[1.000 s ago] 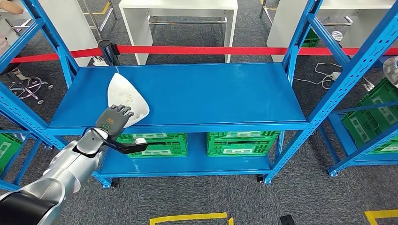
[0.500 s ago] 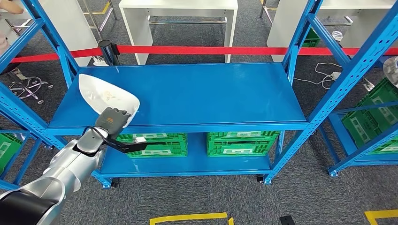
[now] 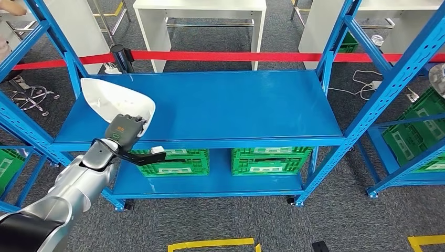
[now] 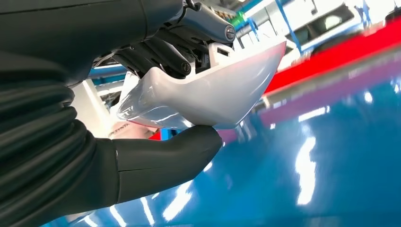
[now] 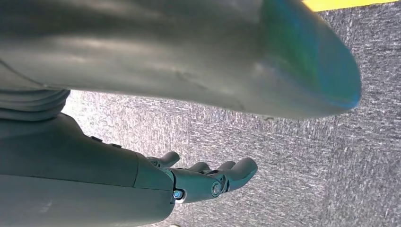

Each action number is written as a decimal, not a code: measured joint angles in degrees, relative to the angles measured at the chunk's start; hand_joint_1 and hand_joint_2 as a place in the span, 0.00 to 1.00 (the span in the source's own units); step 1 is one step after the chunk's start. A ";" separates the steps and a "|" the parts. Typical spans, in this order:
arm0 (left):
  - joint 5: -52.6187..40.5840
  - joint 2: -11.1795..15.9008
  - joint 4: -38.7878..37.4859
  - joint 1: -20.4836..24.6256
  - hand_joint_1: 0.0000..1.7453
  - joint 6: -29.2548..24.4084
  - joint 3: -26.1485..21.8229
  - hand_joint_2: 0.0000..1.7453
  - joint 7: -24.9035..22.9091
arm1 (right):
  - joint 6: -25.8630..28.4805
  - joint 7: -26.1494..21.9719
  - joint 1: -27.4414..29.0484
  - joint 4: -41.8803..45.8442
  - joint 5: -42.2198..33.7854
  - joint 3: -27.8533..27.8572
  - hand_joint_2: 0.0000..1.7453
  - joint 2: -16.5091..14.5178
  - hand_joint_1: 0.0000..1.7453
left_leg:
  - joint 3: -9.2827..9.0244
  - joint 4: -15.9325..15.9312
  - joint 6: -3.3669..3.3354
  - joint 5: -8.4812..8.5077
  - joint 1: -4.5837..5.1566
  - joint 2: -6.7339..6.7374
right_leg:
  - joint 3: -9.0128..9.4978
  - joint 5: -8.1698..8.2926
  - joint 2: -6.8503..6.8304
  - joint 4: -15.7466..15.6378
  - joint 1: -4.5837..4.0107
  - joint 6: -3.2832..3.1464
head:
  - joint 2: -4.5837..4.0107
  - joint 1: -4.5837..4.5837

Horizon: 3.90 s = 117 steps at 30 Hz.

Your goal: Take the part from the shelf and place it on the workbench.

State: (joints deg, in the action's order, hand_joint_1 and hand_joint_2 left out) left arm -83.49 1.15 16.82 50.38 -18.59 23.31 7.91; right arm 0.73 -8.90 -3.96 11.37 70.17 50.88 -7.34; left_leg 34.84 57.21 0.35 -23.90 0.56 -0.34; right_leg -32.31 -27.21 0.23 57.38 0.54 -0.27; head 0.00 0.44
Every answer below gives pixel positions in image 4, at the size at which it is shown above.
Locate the blue metal shelf rack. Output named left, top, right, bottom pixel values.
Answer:
left=88, top=64, right=128, bottom=86
left=41, top=0, right=401, bottom=227

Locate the white workbench table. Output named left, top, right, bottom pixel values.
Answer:
left=238, top=0, right=401, bottom=73

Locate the red barrier belt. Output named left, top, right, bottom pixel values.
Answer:
left=264, top=18, right=401, bottom=95

